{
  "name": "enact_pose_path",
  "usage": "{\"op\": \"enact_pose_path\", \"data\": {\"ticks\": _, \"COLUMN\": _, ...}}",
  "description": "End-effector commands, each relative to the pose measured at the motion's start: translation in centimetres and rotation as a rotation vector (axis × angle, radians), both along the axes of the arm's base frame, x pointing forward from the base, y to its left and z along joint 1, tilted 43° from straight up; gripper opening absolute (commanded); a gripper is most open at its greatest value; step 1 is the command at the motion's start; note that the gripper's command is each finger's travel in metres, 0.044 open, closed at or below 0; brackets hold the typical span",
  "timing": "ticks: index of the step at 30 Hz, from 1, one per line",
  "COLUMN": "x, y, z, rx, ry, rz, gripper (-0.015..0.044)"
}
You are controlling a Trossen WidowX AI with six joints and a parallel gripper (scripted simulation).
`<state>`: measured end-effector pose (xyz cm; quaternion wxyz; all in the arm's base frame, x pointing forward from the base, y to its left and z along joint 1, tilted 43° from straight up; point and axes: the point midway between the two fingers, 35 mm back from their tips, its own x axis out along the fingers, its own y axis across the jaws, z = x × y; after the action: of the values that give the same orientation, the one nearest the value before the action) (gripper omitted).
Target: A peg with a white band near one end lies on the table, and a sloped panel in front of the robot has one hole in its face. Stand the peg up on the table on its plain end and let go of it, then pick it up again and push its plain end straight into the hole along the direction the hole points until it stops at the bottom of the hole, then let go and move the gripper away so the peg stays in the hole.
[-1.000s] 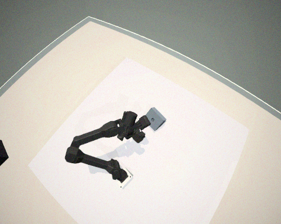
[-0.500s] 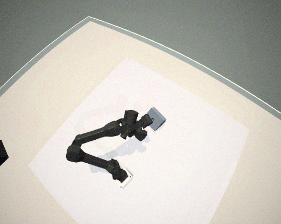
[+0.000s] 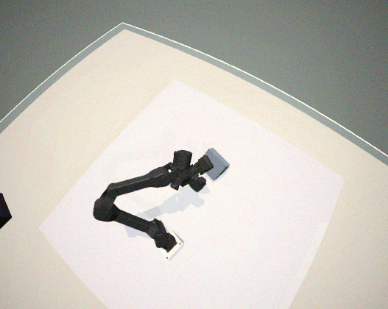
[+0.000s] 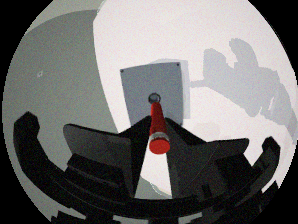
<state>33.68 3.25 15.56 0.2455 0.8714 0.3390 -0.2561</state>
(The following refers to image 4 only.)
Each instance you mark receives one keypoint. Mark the red peg with white band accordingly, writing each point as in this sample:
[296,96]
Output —
[159,139]

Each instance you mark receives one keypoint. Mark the grey sloped panel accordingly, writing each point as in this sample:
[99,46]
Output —
[145,84]

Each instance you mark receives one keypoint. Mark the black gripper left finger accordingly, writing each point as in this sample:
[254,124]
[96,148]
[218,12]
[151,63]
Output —
[125,150]

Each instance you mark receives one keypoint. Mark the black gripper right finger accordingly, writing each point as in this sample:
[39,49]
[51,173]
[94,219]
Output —
[189,156]

